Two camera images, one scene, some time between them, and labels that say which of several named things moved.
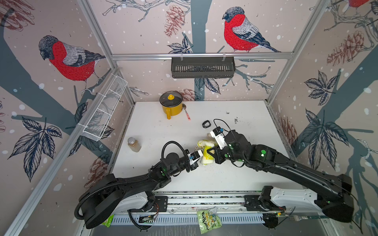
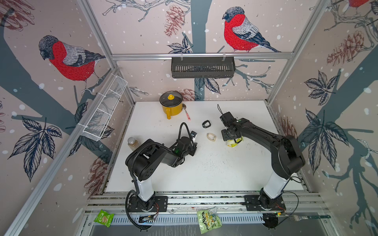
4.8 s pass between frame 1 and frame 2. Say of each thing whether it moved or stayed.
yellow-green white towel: moved
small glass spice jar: stayed
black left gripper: moved
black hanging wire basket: stayed
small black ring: stayed
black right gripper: moved
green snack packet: stayed
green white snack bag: stayed
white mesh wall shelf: stayed
